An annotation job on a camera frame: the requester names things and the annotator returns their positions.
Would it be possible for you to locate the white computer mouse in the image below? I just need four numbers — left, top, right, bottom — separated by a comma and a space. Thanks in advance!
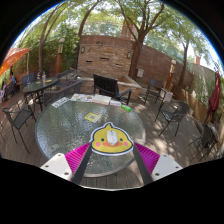
106, 129, 119, 147

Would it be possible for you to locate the green tube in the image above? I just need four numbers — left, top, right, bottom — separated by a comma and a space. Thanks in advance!
120, 104, 133, 112

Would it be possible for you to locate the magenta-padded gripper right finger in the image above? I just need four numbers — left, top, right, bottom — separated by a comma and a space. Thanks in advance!
132, 142, 183, 187

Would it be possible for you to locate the yellow duck-shaped mouse pad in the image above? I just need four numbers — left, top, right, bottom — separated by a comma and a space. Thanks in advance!
90, 121, 135, 157

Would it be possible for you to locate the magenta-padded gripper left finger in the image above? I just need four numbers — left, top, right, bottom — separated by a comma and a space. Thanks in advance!
39, 142, 94, 186

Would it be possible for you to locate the wooden lamp post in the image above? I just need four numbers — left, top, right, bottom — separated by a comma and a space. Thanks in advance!
55, 37, 66, 75
165, 59, 178, 91

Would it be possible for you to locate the closed dark red umbrella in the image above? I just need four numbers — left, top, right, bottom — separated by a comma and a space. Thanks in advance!
206, 70, 222, 123

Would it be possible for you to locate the yellow square card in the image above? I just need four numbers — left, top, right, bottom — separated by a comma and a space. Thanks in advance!
83, 111, 102, 124

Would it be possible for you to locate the blue chair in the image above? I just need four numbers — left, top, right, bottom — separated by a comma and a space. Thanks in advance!
21, 73, 36, 87

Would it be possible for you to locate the dark round patio table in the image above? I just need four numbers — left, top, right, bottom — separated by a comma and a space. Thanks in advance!
22, 77, 59, 111

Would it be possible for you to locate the white book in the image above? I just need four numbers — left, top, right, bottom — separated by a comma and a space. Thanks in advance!
91, 94, 112, 106

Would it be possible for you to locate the person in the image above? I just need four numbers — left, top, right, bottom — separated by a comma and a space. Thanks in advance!
9, 72, 18, 85

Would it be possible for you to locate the orange patio umbrella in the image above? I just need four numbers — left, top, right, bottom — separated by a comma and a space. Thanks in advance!
0, 47, 30, 78

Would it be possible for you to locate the small white booklet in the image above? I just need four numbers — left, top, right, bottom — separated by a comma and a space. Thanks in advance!
109, 99, 122, 107

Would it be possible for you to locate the grey metal mesh chair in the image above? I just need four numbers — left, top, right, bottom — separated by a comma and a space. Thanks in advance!
42, 79, 84, 108
143, 77, 174, 106
154, 100, 191, 138
186, 123, 218, 158
1, 101, 37, 154

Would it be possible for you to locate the colourful printed sheet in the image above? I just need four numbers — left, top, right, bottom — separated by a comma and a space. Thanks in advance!
70, 93, 94, 103

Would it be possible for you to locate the tree with forked trunk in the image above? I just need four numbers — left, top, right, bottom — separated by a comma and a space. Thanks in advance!
114, 0, 168, 81

